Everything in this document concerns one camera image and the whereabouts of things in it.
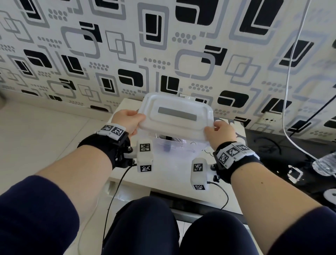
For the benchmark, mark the person's left hand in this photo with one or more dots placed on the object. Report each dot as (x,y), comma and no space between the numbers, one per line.
(128,119)

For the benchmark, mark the person's right hand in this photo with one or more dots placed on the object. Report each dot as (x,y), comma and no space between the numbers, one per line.
(221,134)

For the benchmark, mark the white box lid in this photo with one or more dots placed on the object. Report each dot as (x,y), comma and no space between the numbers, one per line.
(176,115)

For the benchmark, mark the clear plastic storage box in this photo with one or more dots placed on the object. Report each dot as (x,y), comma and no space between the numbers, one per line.
(178,157)

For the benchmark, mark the person's left forearm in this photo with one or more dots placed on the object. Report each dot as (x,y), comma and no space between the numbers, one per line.
(78,178)

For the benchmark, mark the person's right forearm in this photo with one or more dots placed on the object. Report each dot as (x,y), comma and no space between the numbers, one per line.
(267,202)

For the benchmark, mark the person's right leg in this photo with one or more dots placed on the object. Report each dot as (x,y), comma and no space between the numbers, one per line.
(215,236)

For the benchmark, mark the person's leg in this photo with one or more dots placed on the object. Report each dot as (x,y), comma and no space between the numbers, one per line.
(141,228)
(215,236)

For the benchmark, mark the person's left leg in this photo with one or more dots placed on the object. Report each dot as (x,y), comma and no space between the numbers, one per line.
(141,228)

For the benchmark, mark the white plug adapter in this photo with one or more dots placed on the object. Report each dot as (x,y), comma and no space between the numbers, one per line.
(187,97)

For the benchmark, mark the black glass top cabinet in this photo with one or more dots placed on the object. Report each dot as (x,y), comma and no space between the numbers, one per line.
(270,168)

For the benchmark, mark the white low table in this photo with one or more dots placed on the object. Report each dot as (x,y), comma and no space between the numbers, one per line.
(168,181)

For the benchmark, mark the clear plastic water bottle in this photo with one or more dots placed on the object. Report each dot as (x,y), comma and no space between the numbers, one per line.
(326,164)

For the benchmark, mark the white game controller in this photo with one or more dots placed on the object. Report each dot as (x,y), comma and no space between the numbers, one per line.
(331,195)

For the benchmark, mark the dark blue right sleeve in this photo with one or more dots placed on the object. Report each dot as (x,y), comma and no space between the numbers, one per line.
(307,233)

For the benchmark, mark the dark blue sleeve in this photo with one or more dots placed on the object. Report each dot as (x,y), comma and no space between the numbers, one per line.
(307,233)
(34,218)

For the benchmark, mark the dark blue left sleeve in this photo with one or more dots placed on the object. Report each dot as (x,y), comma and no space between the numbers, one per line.
(34,218)

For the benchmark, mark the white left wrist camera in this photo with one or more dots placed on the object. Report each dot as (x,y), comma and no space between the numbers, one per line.
(145,157)

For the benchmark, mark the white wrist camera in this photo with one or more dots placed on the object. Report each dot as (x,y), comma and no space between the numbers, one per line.
(199,176)
(145,157)

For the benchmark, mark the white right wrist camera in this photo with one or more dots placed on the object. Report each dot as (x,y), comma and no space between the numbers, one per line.
(199,176)

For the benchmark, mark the white wall socket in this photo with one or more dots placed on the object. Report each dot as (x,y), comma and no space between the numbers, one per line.
(268,120)

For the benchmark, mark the small white frame clip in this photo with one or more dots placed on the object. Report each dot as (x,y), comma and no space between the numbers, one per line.
(291,176)

